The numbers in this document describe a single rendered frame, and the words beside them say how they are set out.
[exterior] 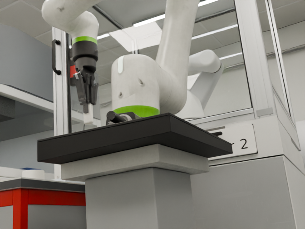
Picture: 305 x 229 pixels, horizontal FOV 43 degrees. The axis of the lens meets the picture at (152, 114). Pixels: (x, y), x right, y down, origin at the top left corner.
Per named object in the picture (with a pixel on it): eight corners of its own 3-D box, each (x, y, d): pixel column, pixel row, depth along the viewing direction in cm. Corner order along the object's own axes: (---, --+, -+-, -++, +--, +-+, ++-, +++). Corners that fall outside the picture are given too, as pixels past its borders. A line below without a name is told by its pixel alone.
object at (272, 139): (283, 153, 138) (276, 115, 142) (54, 189, 178) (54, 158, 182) (306, 176, 221) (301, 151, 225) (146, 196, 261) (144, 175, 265)
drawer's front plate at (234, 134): (256, 152, 140) (251, 123, 143) (182, 164, 151) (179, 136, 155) (257, 152, 142) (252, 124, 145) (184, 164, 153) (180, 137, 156)
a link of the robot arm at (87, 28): (103, 13, 148) (82, 24, 154) (81, -1, 138) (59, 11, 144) (105, 46, 144) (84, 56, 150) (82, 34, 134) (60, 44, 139)
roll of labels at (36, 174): (39, 181, 122) (39, 168, 123) (18, 183, 122) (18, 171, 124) (47, 183, 129) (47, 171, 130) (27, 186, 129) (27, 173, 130)
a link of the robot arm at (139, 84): (174, 126, 108) (170, 63, 114) (141, 113, 96) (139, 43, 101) (136, 133, 115) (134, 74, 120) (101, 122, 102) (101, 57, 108)
